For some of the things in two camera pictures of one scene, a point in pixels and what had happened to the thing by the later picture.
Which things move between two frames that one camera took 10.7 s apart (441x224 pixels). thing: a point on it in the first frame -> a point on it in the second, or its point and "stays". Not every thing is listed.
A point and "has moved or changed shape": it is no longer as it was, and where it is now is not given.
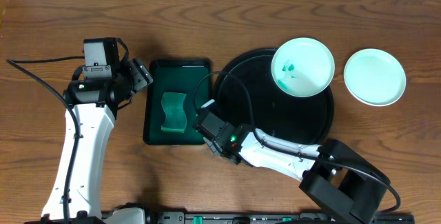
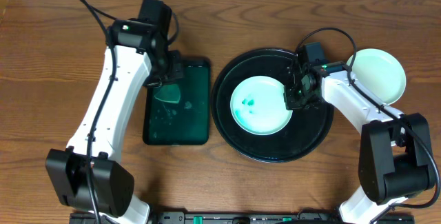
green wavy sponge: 175,115 -> 170,93
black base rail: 280,217 stays
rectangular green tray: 180,88 stays
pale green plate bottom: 375,76 stays
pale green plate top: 303,67 has moved or changed shape
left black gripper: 138,74 -> 173,69
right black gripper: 214,147 -> 291,103
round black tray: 244,92 stays
